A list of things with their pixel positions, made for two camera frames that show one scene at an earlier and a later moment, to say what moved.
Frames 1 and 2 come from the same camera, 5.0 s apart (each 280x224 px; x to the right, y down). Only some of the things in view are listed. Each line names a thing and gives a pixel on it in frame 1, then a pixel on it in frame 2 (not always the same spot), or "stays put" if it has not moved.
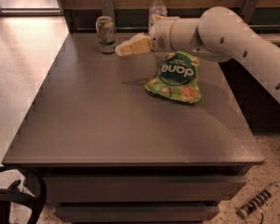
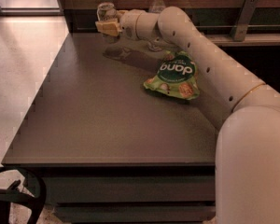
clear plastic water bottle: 157,7 stays put
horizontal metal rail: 146,27 stays put
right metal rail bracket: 248,7 stays put
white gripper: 161,34 -> 128,24
